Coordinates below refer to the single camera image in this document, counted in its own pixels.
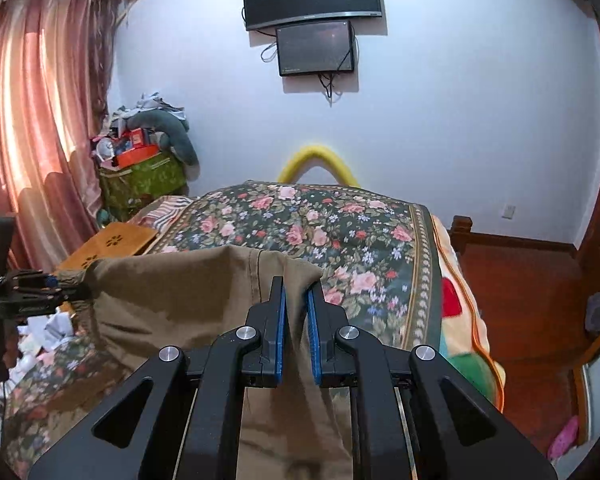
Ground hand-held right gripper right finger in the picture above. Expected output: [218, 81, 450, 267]
[306, 280, 558, 480]

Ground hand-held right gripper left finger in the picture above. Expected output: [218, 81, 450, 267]
[27, 276, 287, 480]

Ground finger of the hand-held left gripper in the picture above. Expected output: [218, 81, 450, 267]
[10, 287, 90, 317]
[16, 269, 81, 292]

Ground olive brown pants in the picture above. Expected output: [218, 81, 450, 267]
[77, 246, 356, 480]

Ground crumpled white paper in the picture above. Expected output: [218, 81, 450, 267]
[10, 310, 76, 392]

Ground wooden board with flower cutouts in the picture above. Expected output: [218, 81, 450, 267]
[57, 222, 158, 273]

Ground dark floral blanket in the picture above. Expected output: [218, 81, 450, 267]
[0, 180, 443, 476]

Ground green patterned storage box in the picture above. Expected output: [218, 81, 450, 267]
[98, 152, 188, 222]

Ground pink curtain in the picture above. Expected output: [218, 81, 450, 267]
[0, 0, 127, 281]

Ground striped cloth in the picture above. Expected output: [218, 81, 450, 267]
[139, 196, 196, 233]

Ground peach fleece blanket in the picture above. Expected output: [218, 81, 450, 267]
[430, 212, 508, 411]

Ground orange cardboard box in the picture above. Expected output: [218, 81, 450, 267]
[115, 144, 160, 170]

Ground small red box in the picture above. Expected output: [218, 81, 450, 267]
[125, 129, 153, 153]

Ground wooden bedpost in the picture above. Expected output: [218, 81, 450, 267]
[449, 215, 476, 257]

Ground yellow foam arch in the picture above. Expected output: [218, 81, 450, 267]
[277, 144, 361, 188]

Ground pile of grey clothes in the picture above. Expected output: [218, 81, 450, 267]
[111, 92, 188, 122]

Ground pink plastic item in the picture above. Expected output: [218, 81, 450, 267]
[547, 415, 580, 461]

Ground hanging black monitor cable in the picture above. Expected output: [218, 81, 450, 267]
[317, 72, 342, 102]

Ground small black wall monitor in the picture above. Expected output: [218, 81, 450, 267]
[275, 20, 357, 77]

